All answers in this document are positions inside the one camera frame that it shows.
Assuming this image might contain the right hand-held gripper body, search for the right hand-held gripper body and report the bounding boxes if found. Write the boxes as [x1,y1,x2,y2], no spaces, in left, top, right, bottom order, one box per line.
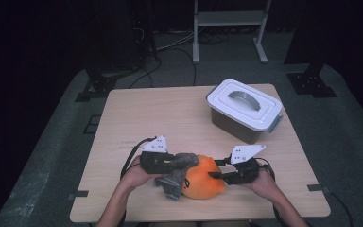
[223,144,267,185]

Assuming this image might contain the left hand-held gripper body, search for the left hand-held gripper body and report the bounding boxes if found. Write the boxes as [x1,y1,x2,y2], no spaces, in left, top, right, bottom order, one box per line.
[139,135,178,175]

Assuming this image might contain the grey fluffy cloth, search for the grey fluffy cloth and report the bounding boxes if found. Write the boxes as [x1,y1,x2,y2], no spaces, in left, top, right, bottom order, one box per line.
[154,152,200,201]

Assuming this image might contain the brown transparent storage box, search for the brown transparent storage box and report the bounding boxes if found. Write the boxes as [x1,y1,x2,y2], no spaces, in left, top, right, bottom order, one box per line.
[209,107,284,145]

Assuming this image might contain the white box lid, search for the white box lid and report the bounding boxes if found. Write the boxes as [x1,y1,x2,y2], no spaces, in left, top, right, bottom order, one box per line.
[206,79,284,132]

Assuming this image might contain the person's left hand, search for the person's left hand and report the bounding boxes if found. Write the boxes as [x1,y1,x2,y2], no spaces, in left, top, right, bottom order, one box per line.
[119,155,157,190]

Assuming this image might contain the person's right hand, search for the person's right hand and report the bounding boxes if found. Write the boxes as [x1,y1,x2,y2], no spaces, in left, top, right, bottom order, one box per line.
[249,169,280,200]

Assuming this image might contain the black stand base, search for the black stand base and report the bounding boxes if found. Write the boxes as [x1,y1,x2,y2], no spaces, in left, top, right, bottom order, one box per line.
[75,74,118,103]
[286,62,338,98]

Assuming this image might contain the white metal stand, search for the white metal stand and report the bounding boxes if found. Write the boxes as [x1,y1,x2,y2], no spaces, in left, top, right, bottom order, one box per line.
[192,0,272,64]

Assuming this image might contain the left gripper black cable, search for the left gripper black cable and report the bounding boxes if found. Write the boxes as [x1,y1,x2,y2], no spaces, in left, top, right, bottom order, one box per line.
[120,136,157,180]

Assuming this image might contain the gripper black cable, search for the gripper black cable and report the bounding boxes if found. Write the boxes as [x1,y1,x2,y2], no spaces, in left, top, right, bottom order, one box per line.
[120,136,157,180]
[254,156,277,183]

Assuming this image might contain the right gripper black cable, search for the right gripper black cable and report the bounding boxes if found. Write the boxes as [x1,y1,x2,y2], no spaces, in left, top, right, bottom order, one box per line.
[254,156,277,183]

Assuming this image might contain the black cable beside table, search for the black cable beside table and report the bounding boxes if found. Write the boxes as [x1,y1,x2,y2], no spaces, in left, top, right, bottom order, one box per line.
[322,187,354,227]

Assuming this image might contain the black floor cables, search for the black floor cables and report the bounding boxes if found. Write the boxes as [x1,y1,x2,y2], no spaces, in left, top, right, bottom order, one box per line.
[129,31,231,89]

